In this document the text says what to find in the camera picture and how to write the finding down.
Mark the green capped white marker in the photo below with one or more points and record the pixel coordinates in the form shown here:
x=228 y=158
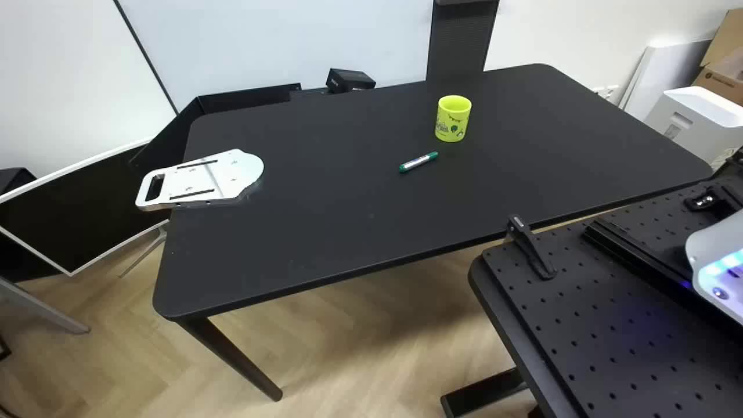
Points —
x=419 y=161

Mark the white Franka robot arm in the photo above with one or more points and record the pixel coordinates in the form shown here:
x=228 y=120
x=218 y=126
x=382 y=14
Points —
x=720 y=267

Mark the yellow-green plastic cup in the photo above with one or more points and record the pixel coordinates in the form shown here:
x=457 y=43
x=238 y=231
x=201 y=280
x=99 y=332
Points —
x=453 y=126

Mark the small black box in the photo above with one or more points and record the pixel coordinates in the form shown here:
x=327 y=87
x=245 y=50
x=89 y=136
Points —
x=348 y=79

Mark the white flat mounting plate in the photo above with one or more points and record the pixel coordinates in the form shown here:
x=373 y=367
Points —
x=223 y=174

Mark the black clamp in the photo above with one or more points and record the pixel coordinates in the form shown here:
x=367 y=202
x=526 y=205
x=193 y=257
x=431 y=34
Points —
x=531 y=247

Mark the black vertical column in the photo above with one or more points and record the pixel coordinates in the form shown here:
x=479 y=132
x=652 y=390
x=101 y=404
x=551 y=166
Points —
x=457 y=38

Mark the large whiteboard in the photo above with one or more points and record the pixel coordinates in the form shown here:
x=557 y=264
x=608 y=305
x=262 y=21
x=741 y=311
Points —
x=269 y=38

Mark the black table leg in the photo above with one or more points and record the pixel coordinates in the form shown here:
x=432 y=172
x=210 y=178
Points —
x=233 y=358

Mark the black breadboard table foot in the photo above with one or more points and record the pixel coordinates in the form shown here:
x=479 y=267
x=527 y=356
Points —
x=483 y=392

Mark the black perforated breadboard table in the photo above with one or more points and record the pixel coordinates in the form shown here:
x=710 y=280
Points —
x=589 y=339

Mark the white-framed black monitor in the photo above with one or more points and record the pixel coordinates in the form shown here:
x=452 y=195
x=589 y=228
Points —
x=71 y=217

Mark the white leaning board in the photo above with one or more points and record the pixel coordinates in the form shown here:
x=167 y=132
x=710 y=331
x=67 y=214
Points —
x=657 y=71

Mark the white box appliance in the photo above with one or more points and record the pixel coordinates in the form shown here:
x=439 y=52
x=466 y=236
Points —
x=698 y=117

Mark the grey metal leg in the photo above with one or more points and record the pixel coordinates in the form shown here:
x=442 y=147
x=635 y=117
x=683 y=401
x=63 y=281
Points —
x=38 y=305

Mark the brown cardboard box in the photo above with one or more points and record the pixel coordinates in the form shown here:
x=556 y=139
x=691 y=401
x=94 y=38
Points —
x=727 y=53

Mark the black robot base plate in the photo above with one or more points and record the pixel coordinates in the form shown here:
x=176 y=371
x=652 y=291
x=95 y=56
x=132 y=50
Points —
x=641 y=236

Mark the black mounting bracket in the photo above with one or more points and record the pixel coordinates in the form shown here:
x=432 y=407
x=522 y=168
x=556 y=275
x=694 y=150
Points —
x=708 y=201

